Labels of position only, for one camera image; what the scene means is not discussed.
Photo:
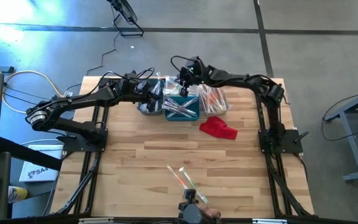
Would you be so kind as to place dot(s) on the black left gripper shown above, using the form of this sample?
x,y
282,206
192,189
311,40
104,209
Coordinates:
x,y
149,96

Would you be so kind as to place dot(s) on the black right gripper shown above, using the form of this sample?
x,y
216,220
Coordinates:
x,y
194,71

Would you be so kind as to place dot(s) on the blue toothbrush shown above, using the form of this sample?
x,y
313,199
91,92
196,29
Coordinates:
x,y
158,84
158,104
143,107

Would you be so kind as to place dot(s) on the green toothbrush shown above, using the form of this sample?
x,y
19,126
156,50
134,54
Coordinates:
x,y
170,90
172,82
194,183

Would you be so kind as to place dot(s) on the red plastic bin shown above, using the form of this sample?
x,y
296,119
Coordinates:
x,y
216,127

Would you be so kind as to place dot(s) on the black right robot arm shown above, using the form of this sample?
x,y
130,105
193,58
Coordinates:
x,y
244,81

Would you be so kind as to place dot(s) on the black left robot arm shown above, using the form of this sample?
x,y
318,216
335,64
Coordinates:
x,y
73,101

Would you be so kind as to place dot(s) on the dark grey plastic bin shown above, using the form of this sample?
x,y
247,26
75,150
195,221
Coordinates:
x,y
143,110

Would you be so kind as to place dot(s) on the white plastic bin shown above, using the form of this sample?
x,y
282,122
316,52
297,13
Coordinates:
x,y
194,91

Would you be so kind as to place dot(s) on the teal plastic bin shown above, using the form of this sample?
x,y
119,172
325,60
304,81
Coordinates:
x,y
182,119

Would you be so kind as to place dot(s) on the light grey plastic bin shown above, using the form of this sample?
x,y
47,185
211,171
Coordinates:
x,y
217,114

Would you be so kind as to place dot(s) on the black floor fan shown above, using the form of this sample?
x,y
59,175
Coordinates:
x,y
126,12

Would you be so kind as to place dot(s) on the white printed box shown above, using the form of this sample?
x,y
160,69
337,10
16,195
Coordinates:
x,y
42,165

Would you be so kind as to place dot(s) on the person's hand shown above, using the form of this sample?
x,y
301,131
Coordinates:
x,y
212,211

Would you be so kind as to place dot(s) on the black bar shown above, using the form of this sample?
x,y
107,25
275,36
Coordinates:
x,y
26,152

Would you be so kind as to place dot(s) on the grey metal table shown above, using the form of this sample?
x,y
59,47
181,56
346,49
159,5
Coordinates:
x,y
353,104

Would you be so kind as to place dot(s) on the yellow can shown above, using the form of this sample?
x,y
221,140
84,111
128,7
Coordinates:
x,y
17,194

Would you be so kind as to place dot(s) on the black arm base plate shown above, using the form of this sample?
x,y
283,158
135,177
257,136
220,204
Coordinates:
x,y
289,144
73,147

